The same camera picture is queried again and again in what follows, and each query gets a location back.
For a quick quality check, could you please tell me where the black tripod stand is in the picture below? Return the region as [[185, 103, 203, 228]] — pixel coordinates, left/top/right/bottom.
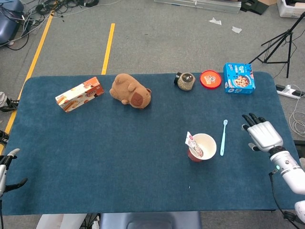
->
[[249, 11, 305, 79]]

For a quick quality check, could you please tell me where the brown capybara plush toy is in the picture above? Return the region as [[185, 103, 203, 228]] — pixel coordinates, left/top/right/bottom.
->
[[109, 73, 153, 110]]

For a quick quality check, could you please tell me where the blue cookie box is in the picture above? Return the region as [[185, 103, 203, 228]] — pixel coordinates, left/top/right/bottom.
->
[[223, 62, 256, 94]]

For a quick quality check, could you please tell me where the person's shoe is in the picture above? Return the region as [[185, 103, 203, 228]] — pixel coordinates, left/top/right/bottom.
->
[[0, 92, 20, 113]]

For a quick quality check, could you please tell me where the white power strip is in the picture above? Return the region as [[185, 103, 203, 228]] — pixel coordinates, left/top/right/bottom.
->
[[275, 84, 305, 100]]

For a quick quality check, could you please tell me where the white robot base shell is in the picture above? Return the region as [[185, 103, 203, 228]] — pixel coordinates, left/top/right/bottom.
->
[[35, 213, 88, 229]]

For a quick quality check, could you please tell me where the white printed toothpaste tube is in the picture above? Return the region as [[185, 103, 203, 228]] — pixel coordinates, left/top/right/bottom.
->
[[184, 131, 205, 158]]

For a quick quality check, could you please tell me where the red paper cup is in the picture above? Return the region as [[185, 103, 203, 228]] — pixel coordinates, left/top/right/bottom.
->
[[187, 133, 217, 162]]

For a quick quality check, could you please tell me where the glass jar black lid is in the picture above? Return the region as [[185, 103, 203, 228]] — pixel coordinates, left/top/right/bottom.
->
[[173, 72, 196, 92]]

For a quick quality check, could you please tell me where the orange white biscuit box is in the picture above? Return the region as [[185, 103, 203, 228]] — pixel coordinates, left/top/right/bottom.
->
[[55, 76, 105, 113]]

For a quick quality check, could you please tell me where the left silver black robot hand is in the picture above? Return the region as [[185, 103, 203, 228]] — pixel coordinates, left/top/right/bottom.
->
[[0, 148, 28, 198]]

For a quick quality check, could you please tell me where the aluminium profile rail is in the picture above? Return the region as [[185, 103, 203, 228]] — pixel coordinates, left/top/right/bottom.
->
[[153, 0, 242, 14]]

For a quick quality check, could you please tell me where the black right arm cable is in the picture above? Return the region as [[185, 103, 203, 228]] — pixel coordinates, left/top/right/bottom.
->
[[268, 171, 301, 229]]

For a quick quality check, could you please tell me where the red round plastic lid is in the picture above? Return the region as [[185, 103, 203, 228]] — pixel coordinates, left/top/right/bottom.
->
[[199, 69, 222, 90]]

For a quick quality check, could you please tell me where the dark blue chair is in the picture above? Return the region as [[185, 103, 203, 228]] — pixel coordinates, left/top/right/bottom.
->
[[0, 0, 24, 45]]

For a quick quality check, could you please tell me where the white storage box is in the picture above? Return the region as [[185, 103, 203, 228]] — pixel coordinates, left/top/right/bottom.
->
[[276, 0, 305, 18]]

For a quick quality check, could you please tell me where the black cable bundle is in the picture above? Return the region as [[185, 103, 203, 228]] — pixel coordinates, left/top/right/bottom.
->
[[22, 0, 100, 27]]

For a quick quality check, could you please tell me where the blue table mat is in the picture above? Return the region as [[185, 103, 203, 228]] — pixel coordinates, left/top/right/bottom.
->
[[1, 71, 301, 217]]

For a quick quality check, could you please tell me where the black metal stand base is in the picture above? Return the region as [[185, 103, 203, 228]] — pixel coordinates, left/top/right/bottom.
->
[[240, 0, 270, 15]]

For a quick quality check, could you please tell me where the white coiled cable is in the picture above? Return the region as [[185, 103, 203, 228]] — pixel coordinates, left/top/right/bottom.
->
[[289, 84, 305, 135]]

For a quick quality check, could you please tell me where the light blue toothbrush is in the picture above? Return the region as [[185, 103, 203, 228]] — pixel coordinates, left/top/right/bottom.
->
[[219, 119, 229, 156]]

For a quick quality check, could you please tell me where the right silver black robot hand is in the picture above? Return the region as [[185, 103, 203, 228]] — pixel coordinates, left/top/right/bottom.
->
[[241, 113, 284, 153]]

